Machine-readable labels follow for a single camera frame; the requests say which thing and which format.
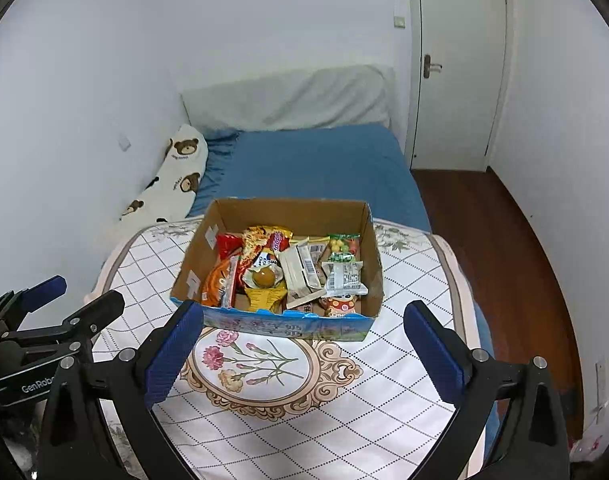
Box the white pillow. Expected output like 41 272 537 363
182 63 396 134

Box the orange snack packet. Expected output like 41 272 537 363
202 254 243 309

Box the yellow instant noodle packet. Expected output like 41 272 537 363
241 224 296 283

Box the cardboard box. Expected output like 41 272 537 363
170 197 384 342

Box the red snack packet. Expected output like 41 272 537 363
215 233 246 262

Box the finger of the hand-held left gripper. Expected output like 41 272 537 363
3 289 126 358
0 274 68 332

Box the white printed snack packet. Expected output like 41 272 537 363
321 259 369 297

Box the floral quilted blanket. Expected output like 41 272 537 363
83 217 486 480

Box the green candy packet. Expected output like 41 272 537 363
327 233 362 264

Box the low wall socket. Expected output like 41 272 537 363
593 359 609 413

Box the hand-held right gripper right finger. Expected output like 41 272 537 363
403 301 571 480

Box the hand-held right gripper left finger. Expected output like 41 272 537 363
38 300 206 480

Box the yellow packet with round cake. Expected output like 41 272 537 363
244 264 288 314

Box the cream wafer packet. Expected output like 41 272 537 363
278 246 319 303

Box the white door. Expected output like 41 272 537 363
405 0 513 171

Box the blue bed sheet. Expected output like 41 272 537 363
186 124 501 453

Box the cartoon print snack packet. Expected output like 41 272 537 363
317 295 360 319

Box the red and white bag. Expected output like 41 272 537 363
568 434 609 462

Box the bear print pillow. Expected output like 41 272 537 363
120 123 209 224

